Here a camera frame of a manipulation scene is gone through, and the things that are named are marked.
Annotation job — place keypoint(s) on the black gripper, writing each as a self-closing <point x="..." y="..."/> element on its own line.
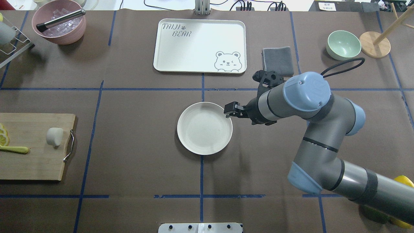
<point x="255" y="114"/>

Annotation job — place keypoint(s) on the beige round plate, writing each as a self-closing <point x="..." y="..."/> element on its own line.
<point x="203" y="128"/>

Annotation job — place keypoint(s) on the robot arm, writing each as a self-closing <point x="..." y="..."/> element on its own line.
<point x="330" y="118"/>

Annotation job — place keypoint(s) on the white bear print tray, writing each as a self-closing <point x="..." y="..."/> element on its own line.
<point x="200" y="45"/>

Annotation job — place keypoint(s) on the white steamed bun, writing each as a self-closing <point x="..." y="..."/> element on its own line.
<point x="54" y="136"/>

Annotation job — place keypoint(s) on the folded grey cloth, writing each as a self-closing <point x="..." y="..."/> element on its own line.
<point x="278" y="60"/>

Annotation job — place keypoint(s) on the mint green bowl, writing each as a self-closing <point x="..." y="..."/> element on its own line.
<point x="342" y="45"/>

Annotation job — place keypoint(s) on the wooden mug tree stand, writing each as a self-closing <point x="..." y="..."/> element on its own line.
<point x="376" y="45"/>

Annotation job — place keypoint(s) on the green avocado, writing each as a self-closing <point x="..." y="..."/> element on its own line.
<point x="374" y="215"/>

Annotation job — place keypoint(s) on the yellow lemon upper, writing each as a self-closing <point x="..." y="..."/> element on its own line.
<point x="404" y="180"/>

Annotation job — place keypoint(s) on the yellow lemon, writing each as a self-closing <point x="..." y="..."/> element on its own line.
<point x="404" y="180"/>
<point x="400" y="223"/>

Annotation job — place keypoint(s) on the pink bowl with ice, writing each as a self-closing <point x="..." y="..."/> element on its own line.
<point x="64" y="33"/>

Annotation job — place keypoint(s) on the yellow lemon lower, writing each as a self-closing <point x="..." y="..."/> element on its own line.
<point x="400" y="223"/>

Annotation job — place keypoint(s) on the wooden cutting board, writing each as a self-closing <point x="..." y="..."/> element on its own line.
<point x="43" y="161"/>

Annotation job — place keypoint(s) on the steel black tongs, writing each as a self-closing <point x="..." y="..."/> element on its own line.
<point x="62" y="19"/>

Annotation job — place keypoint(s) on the lemon slices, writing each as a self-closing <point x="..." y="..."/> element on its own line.
<point x="4" y="139"/>

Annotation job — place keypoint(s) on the aluminium frame post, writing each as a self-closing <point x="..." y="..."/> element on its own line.
<point x="202" y="7"/>

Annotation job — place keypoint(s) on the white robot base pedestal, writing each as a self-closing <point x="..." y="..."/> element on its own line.
<point x="223" y="227"/>

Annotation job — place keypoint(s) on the wire cup rack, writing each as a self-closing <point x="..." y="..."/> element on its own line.
<point x="13" y="42"/>

